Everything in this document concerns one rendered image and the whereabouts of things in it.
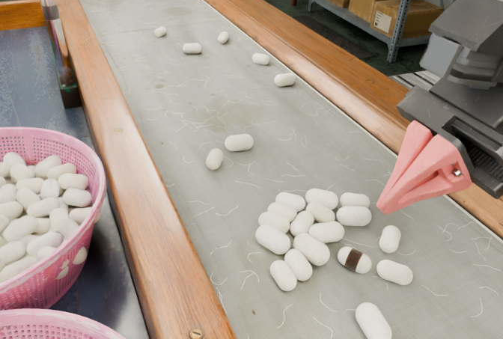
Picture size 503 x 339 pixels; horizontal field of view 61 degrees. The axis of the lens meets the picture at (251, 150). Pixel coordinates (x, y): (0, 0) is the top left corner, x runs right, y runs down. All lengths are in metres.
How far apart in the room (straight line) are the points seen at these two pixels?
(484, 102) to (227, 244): 0.26
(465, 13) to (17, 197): 0.46
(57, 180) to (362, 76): 0.48
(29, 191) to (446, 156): 0.42
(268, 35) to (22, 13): 0.64
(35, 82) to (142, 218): 0.56
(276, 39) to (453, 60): 0.58
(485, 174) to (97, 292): 0.39
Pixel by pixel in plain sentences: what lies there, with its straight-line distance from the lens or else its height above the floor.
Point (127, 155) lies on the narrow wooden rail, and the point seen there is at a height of 0.76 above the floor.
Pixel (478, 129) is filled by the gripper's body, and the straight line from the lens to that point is 0.36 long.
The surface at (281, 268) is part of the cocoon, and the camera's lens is 0.39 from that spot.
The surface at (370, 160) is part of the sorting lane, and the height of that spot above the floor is 0.74.
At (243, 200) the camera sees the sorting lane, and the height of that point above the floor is 0.74.
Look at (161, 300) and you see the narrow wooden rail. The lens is 0.37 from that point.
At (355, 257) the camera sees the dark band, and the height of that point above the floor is 0.76.
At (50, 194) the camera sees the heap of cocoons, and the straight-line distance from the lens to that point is 0.52.
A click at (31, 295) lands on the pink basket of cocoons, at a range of 0.45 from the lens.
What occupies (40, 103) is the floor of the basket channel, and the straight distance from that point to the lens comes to 0.86.
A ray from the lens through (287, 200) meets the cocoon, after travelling 0.46.
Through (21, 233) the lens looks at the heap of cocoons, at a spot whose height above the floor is 0.74.
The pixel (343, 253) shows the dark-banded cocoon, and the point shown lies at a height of 0.76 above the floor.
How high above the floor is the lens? 1.06
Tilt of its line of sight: 35 degrees down
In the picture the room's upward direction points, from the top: 3 degrees clockwise
